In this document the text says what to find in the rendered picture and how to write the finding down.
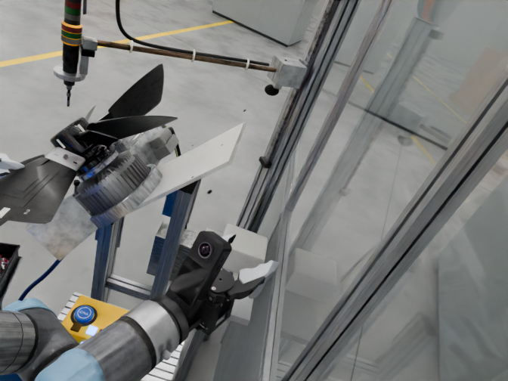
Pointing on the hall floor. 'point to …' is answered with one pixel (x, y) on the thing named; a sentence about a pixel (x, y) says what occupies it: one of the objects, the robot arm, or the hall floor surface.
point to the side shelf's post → (190, 355)
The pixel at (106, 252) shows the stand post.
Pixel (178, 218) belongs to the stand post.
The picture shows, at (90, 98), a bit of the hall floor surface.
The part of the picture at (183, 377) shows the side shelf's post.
